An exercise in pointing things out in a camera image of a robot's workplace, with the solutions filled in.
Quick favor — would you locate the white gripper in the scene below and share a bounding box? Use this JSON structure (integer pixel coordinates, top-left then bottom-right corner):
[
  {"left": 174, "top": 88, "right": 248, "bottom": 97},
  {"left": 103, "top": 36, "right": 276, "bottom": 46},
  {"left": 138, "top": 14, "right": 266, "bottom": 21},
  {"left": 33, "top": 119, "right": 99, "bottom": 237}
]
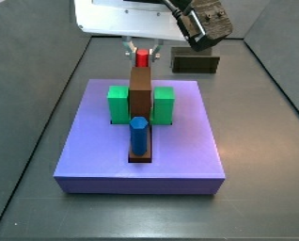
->
[{"left": 75, "top": 0, "right": 184, "bottom": 62}]

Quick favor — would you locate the red hexagonal peg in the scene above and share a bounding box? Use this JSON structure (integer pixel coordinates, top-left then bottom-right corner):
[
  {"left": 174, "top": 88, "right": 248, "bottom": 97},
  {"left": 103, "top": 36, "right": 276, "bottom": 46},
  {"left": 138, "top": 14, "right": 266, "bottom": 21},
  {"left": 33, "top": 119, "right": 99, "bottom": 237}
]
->
[{"left": 136, "top": 49, "right": 150, "bottom": 67}]

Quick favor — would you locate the purple board base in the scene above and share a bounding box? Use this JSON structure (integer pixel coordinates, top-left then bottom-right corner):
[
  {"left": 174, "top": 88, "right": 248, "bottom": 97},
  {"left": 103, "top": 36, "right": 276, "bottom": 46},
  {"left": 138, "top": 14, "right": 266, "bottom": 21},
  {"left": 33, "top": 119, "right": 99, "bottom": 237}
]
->
[{"left": 54, "top": 79, "right": 224, "bottom": 195}]

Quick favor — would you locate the brown L-shaped block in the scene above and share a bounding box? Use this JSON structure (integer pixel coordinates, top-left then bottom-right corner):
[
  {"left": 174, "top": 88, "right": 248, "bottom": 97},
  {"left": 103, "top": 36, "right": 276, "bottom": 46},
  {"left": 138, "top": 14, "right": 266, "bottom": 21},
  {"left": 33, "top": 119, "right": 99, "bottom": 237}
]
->
[{"left": 128, "top": 67, "right": 152, "bottom": 163}]

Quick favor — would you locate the dark grey block holder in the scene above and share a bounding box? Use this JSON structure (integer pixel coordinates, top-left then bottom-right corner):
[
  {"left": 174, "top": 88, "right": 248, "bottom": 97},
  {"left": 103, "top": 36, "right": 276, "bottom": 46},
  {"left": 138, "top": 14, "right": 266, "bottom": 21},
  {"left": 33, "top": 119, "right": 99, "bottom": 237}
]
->
[{"left": 171, "top": 47, "right": 220, "bottom": 73}]

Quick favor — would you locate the left green block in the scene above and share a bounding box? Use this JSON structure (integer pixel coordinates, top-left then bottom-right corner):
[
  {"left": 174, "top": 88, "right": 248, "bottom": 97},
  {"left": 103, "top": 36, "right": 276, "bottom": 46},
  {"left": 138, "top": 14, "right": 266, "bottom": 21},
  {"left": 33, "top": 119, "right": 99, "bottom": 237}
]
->
[{"left": 107, "top": 86, "right": 130, "bottom": 124}]

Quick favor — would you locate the green block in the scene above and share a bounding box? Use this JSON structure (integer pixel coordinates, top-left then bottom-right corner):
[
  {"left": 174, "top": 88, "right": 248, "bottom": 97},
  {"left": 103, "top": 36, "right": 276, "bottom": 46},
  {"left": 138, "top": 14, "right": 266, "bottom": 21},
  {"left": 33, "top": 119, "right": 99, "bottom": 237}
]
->
[
  {"left": 152, "top": 87, "right": 175, "bottom": 125},
  {"left": 107, "top": 86, "right": 130, "bottom": 124}
]

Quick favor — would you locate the right green block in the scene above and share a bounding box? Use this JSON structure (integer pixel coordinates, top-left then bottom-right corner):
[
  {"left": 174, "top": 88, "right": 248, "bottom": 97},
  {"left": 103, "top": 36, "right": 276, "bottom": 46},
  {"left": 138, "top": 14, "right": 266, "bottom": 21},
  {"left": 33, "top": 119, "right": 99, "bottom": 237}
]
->
[{"left": 152, "top": 87, "right": 175, "bottom": 125}]

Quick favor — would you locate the blue hexagonal peg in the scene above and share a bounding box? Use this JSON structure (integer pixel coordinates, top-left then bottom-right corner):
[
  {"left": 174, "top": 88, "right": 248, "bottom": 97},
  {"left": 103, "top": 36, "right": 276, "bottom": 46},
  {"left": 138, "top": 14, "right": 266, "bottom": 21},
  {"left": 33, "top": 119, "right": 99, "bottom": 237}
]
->
[{"left": 130, "top": 117, "right": 148, "bottom": 156}]

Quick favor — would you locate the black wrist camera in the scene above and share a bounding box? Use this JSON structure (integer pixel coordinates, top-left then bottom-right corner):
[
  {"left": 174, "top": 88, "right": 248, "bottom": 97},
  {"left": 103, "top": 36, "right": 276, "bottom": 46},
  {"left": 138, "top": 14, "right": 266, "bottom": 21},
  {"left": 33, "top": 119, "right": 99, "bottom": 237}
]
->
[{"left": 160, "top": 0, "right": 234, "bottom": 52}]

